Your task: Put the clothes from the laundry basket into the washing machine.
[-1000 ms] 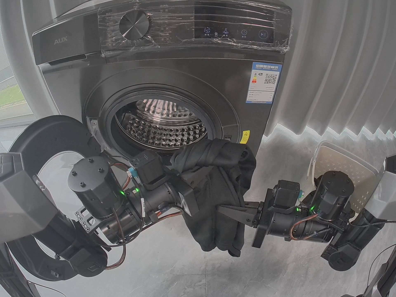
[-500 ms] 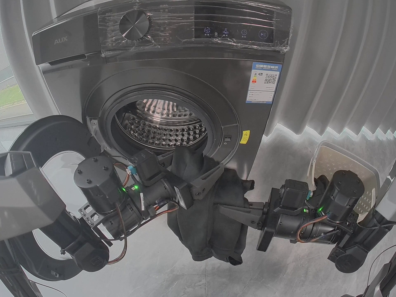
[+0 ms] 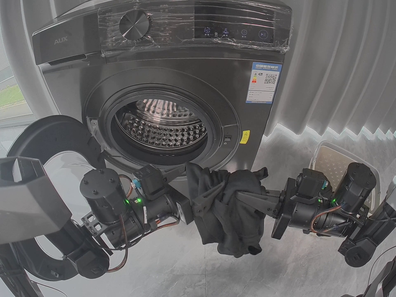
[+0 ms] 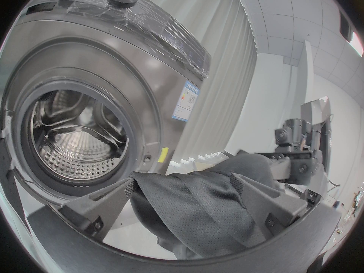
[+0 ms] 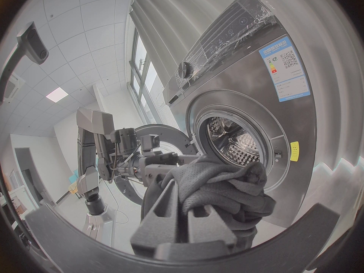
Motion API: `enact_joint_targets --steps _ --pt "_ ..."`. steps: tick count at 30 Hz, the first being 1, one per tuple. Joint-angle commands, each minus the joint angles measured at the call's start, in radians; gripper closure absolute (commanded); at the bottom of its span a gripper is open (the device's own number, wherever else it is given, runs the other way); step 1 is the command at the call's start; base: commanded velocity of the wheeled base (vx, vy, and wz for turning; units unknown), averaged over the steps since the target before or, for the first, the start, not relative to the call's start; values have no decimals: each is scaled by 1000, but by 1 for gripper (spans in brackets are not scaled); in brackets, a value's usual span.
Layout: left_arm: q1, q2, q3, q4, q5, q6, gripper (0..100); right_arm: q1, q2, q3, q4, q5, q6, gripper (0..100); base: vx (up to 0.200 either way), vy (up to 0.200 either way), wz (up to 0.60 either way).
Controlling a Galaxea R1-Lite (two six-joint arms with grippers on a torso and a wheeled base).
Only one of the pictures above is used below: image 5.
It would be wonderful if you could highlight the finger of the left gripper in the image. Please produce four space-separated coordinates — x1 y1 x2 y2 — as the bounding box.
174 155 206 168

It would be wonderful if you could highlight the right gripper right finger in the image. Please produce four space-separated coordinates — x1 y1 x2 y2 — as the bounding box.
188 205 237 244

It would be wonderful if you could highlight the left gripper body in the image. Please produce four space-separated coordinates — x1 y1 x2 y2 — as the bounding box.
133 153 178 188

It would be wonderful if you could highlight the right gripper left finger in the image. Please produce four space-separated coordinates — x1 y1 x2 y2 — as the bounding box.
130 179 190 252

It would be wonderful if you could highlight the grey garment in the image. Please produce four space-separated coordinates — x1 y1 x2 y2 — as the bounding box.
141 155 277 250

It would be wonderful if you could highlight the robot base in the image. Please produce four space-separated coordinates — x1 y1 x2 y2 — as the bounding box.
82 204 118 242

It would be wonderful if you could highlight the washing machine door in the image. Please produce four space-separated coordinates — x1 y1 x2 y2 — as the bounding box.
114 124 201 207

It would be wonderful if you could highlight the grey washing machine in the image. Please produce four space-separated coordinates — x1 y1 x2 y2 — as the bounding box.
166 0 318 227

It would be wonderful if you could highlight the window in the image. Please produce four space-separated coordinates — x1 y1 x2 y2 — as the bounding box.
129 24 169 125

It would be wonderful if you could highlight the square ceiling lamp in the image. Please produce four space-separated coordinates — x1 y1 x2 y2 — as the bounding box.
46 87 69 102

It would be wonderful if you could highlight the ceiling air vent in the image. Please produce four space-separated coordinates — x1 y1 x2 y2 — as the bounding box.
2 73 26 104

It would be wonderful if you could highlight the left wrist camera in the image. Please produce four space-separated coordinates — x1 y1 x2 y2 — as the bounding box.
140 134 161 155

